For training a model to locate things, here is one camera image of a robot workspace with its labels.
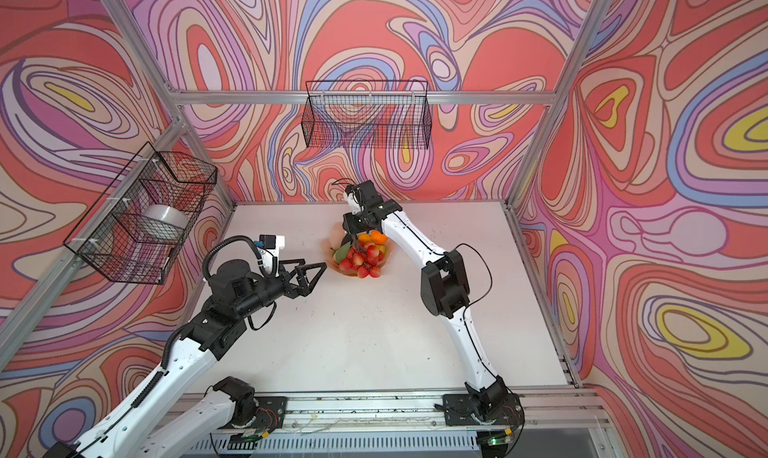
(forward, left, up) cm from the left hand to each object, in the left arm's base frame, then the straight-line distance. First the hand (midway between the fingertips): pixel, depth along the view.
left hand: (317, 263), depth 71 cm
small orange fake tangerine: (+23, -14, -20) cm, 33 cm away
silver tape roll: (+8, +36, +7) cm, 38 cm away
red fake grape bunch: (+12, -10, -16) cm, 22 cm away
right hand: (+23, -5, -15) cm, 28 cm away
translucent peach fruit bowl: (+25, +2, -22) cm, 34 cm away
